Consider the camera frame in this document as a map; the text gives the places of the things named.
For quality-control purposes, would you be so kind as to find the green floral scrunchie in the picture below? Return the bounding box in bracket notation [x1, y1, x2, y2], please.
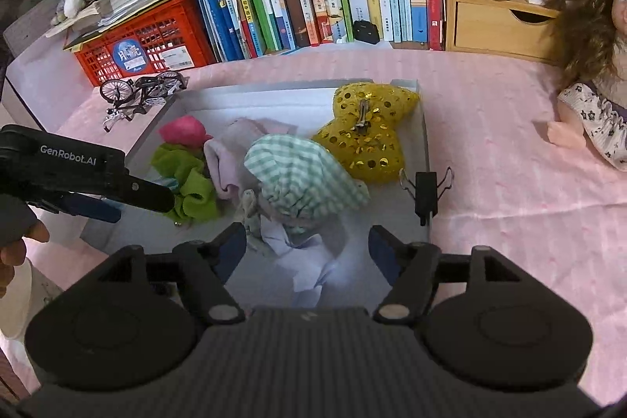
[239, 188, 269, 237]

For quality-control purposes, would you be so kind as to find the green checked cloth bow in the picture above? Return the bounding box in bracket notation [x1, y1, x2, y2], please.
[243, 134, 370, 242]

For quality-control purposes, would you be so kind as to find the red plastic crate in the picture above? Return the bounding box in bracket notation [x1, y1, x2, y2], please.
[73, 0, 216, 88]

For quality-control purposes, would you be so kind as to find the purple cloth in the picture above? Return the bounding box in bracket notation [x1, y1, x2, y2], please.
[203, 118, 295, 201]

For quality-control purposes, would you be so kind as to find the white board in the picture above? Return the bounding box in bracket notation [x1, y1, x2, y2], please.
[4, 38, 95, 132]

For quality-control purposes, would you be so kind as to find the miniature black bicycle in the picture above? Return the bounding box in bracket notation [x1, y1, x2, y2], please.
[99, 70, 189, 132]

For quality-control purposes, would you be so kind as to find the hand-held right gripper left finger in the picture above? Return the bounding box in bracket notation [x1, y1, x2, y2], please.
[93, 222, 248, 326]

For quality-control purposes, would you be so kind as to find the gold sequined bow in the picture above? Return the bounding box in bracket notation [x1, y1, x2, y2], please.
[312, 81, 421, 184]

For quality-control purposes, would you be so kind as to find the brown-haired doll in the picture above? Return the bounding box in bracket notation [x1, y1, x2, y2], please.
[539, 0, 627, 174]

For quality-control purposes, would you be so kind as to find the wooden drawer box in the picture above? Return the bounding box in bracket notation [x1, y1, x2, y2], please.
[441, 0, 564, 65]

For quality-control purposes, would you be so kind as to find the pink and green fabric flower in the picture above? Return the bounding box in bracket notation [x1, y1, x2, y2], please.
[151, 115, 219, 225]

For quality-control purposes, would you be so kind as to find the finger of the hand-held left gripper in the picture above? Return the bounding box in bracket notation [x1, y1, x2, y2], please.
[105, 173, 176, 214]
[29, 194, 122, 224]

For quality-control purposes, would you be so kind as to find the pale lilac cloth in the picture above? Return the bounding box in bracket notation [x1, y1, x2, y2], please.
[259, 222, 339, 307]

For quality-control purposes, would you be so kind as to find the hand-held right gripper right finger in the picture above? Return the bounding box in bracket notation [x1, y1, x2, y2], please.
[367, 224, 521, 326]

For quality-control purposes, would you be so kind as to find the black binder clip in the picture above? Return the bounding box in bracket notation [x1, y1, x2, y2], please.
[399, 168, 454, 227]

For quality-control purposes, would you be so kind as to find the person's left hand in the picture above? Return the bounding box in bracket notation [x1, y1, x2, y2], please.
[0, 193, 51, 297]

